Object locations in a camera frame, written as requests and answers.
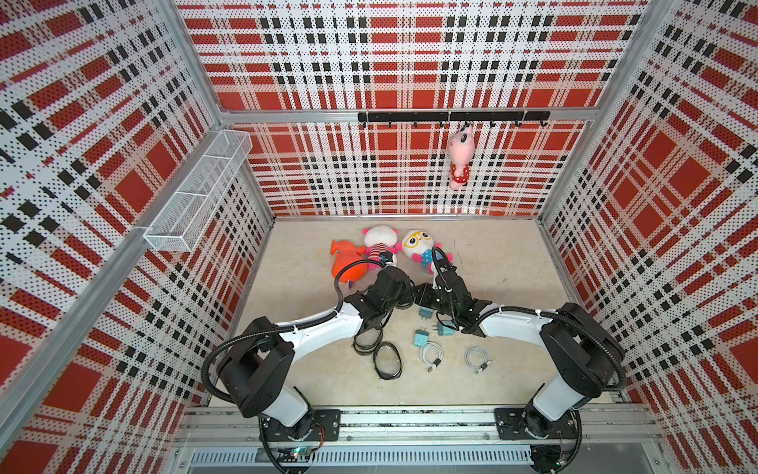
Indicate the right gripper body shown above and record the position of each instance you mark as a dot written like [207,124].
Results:
[430,298]

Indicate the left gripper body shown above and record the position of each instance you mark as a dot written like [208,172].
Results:
[405,295]

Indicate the teal charger top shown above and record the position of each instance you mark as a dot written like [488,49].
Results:
[426,313]

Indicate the teal charger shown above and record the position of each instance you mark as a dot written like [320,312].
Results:
[426,313]
[421,338]
[444,330]

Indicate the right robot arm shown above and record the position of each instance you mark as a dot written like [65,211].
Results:
[587,361]

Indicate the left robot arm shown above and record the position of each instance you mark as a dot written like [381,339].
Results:
[250,370]

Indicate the teal charger right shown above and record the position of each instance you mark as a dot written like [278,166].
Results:
[444,330]

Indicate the teal charger bottom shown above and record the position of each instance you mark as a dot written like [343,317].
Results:
[421,338]

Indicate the pink striped plush doll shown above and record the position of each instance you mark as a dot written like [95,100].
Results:
[382,244]

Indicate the orange plush toy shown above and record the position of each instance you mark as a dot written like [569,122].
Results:
[346,253]

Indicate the pink hanging plush toy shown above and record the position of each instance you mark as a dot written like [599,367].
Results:
[460,151]

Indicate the black hook rail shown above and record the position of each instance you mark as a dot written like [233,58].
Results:
[517,117]

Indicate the white wire mesh basket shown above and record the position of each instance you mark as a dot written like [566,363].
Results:
[182,222]

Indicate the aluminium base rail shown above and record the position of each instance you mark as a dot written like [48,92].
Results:
[607,438]

